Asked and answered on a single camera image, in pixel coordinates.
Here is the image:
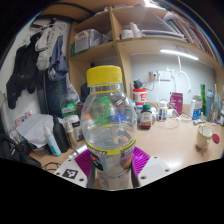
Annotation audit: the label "black over-ear headphones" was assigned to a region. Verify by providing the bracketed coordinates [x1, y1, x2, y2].
[0, 134, 43, 168]

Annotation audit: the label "large black jar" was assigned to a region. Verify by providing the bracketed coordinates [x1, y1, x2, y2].
[79, 83, 91, 104]

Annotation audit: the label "magenta pouch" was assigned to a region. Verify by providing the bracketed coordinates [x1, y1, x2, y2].
[169, 91, 184, 117]

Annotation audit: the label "silver metallic tube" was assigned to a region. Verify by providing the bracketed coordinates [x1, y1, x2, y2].
[68, 143, 89, 160]

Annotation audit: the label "black hanging garment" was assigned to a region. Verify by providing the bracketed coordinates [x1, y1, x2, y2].
[5, 32, 43, 110]

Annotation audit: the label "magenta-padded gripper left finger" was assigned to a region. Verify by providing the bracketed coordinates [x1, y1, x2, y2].
[53, 148, 98, 189]

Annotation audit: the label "pale stirring stick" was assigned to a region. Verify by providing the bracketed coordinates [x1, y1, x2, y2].
[199, 112, 205, 133]

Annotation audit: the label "white cable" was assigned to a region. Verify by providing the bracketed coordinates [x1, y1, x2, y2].
[174, 54, 193, 95]

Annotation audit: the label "ceiling light tube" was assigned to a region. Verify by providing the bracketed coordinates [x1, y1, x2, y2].
[143, 0, 158, 8]

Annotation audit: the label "white hanging socks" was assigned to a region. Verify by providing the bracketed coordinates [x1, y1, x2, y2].
[34, 21, 68, 71]

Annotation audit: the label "grey shaker bottle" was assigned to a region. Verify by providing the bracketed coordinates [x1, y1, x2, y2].
[204, 88, 216, 123]

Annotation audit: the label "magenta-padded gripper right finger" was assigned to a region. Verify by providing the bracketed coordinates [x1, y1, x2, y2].
[129, 145, 174, 188]

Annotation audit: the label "small beige bottle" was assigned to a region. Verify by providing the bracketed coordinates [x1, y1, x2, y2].
[63, 119, 78, 150]

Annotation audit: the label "cream ceramic mug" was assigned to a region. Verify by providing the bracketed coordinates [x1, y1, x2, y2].
[195, 124, 214, 150]

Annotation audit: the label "dark green-capped supplement bottle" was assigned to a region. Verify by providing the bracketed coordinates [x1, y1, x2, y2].
[139, 104, 153, 130]

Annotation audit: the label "blue and white box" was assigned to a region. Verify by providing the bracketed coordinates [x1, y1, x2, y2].
[189, 94, 204, 121]

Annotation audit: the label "white wall power strip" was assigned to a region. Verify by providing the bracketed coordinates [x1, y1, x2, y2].
[149, 70, 173, 82]

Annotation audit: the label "white crumpled paper sheet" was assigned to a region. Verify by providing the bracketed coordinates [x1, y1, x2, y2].
[15, 113, 56, 149]

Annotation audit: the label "black coiled cable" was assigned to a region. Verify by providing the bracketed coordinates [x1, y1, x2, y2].
[41, 161, 63, 173]

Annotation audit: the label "clear yellow-capped drink bottle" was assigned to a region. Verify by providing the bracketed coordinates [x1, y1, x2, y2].
[80, 65, 138, 191]

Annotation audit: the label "small black bottle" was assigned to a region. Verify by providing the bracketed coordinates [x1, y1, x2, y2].
[52, 114, 70, 154]

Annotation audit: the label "LED light bar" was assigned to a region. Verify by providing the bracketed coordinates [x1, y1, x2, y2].
[159, 48, 200, 62]

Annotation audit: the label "red and white canister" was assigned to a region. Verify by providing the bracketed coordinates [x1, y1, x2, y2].
[132, 87, 148, 107]

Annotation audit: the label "white blue-labelled pill bottle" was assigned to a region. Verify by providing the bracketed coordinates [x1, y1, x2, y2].
[157, 101, 169, 122]

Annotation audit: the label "tall green bottle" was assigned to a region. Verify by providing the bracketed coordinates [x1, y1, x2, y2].
[199, 83, 207, 116]

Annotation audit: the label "white and blue spray bottle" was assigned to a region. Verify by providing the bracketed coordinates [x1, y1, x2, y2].
[43, 123, 63, 158]

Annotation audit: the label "blue-grey hanging garment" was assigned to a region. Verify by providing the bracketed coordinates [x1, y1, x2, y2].
[47, 34, 69, 83]

